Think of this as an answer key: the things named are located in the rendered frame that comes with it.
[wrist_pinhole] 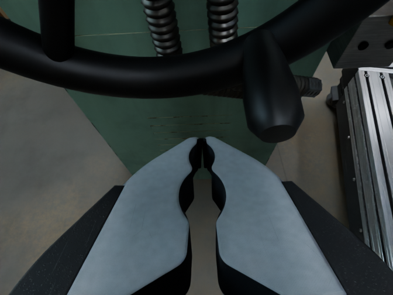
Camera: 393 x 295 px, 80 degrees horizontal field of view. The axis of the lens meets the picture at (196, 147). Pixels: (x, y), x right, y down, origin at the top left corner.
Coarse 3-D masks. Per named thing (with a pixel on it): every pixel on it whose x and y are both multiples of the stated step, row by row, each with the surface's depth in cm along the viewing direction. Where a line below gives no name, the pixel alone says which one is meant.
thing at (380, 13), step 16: (368, 16) 27; (384, 16) 27; (352, 32) 30; (368, 32) 29; (384, 32) 29; (336, 48) 33; (352, 48) 31; (368, 48) 31; (384, 48) 31; (336, 64) 34; (352, 64) 34; (368, 64) 34; (384, 64) 34
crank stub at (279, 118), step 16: (256, 32) 12; (256, 48) 11; (272, 48) 11; (256, 64) 11; (272, 64) 10; (256, 80) 10; (272, 80) 10; (288, 80) 10; (256, 96) 10; (272, 96) 10; (288, 96) 9; (256, 112) 10; (272, 112) 9; (288, 112) 9; (256, 128) 10; (272, 128) 10; (288, 128) 10
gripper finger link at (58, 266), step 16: (112, 192) 8; (96, 208) 8; (80, 224) 7; (96, 224) 7; (64, 240) 7; (80, 240) 7; (48, 256) 6; (64, 256) 6; (80, 256) 6; (32, 272) 6; (48, 272) 6; (64, 272) 6; (16, 288) 6; (32, 288) 6; (48, 288) 6; (64, 288) 6
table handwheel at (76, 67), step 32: (64, 0) 11; (320, 0) 11; (352, 0) 11; (384, 0) 10; (0, 32) 13; (32, 32) 14; (64, 32) 12; (288, 32) 12; (320, 32) 12; (0, 64) 13; (32, 64) 14; (64, 64) 14; (96, 64) 15; (128, 64) 15; (160, 64) 15; (192, 64) 15; (224, 64) 14; (288, 64) 14; (128, 96) 16; (160, 96) 16
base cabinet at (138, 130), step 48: (0, 0) 29; (96, 0) 29; (192, 0) 29; (240, 0) 29; (288, 0) 29; (96, 48) 35; (144, 48) 35; (192, 48) 35; (96, 96) 44; (192, 96) 44; (144, 144) 60; (240, 144) 61
